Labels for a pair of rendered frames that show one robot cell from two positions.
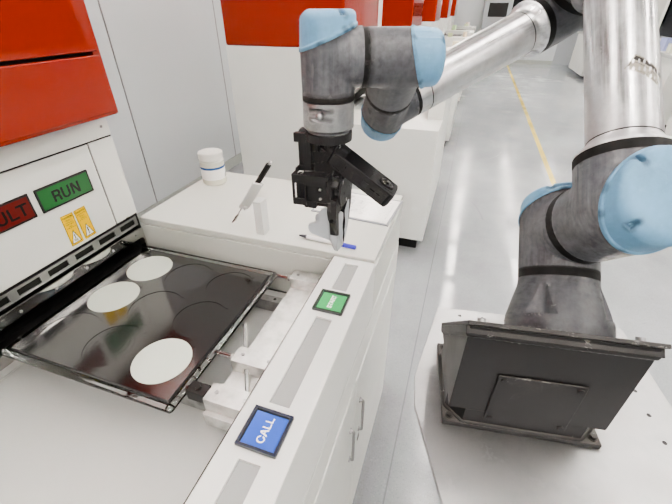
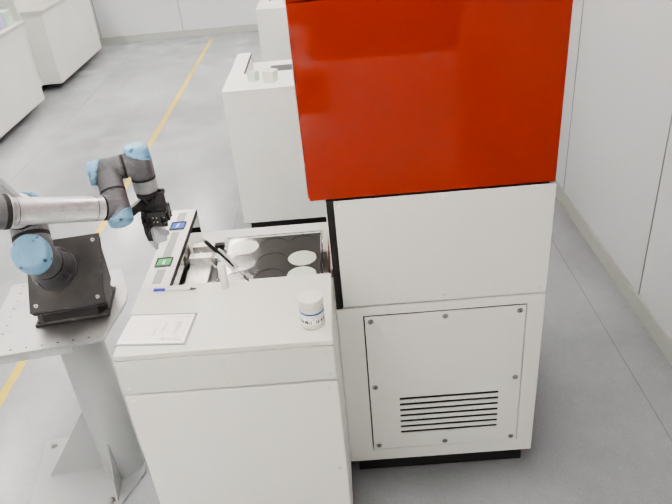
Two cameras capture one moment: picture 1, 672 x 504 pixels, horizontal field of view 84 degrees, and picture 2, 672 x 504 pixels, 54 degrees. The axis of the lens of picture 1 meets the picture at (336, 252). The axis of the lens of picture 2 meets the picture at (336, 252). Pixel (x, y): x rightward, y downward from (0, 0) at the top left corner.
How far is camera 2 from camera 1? 267 cm
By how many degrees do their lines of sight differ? 114
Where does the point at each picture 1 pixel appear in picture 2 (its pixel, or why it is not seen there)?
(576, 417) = not seen: hidden behind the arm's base
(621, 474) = not seen: hidden behind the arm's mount
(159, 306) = (270, 261)
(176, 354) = (240, 249)
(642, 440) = (23, 307)
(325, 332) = (164, 253)
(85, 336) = (292, 243)
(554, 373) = not seen: hidden behind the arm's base
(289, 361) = (177, 241)
